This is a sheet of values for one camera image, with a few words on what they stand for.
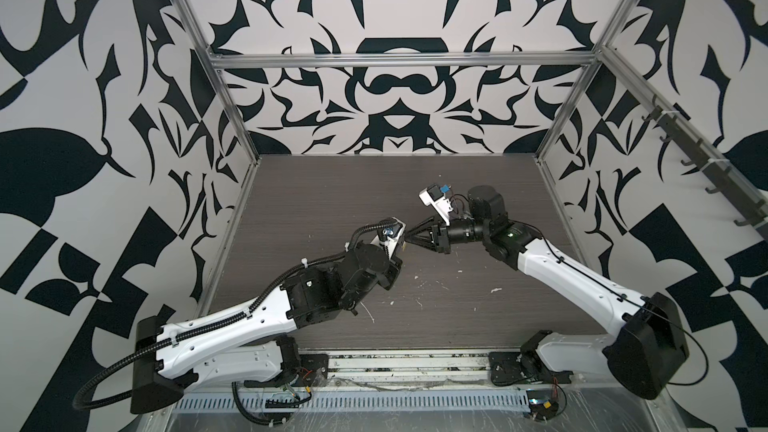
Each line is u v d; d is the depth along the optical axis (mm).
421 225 681
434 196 648
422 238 700
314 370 741
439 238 628
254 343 458
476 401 713
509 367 743
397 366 758
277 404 728
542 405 709
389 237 558
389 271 585
